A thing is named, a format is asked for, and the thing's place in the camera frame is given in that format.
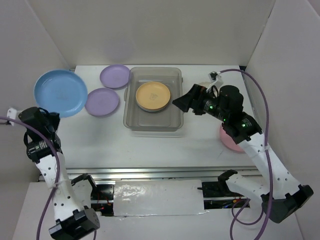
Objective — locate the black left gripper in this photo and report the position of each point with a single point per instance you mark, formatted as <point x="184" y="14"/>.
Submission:
<point x="55" y="117"/>

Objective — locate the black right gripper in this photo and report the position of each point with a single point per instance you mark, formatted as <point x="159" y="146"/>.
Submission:
<point x="197" y="92"/>

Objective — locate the yellow plastic plate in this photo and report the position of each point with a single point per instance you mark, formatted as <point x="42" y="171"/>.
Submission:
<point x="153" y="95"/>

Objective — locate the blue plastic plate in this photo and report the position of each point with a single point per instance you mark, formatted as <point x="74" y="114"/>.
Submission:
<point x="61" y="91"/>

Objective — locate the white watermelon pattern plate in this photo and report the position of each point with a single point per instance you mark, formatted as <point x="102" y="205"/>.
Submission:
<point x="151" y="110"/>

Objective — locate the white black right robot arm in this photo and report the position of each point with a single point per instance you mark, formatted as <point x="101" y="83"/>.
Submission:
<point x="284" y="195"/>

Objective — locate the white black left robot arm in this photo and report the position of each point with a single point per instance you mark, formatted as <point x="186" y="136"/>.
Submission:
<point x="71" y="199"/>

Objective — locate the clear plastic bin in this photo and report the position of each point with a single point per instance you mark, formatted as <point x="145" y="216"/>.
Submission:
<point x="167" y="119"/>

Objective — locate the cream plastic plate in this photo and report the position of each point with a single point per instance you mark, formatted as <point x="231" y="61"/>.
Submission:
<point x="207" y="84"/>

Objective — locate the pink plastic plate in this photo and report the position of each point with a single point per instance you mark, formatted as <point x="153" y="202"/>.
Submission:
<point x="228" y="141"/>

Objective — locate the purple plate near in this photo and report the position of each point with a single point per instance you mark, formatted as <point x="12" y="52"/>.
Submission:
<point x="102" y="102"/>

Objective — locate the purple plate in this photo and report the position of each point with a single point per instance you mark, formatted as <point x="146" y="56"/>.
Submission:
<point x="102" y="102"/>
<point x="115" y="76"/>

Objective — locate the purple plate far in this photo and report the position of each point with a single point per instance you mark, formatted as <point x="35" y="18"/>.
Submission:
<point x="115" y="76"/>

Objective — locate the white glossy cover panel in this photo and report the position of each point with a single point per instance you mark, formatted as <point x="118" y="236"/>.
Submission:
<point x="158" y="198"/>

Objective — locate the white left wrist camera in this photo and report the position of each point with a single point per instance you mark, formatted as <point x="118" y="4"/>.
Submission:
<point x="12" y="113"/>

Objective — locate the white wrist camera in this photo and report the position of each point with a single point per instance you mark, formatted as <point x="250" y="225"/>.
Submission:
<point x="12" y="113"/>
<point x="216" y="79"/>

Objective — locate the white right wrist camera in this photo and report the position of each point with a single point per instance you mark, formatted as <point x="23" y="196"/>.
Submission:
<point x="216" y="79"/>

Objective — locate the aluminium rail frame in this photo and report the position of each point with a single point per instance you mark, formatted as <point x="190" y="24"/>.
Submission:
<point x="106" y="149"/>

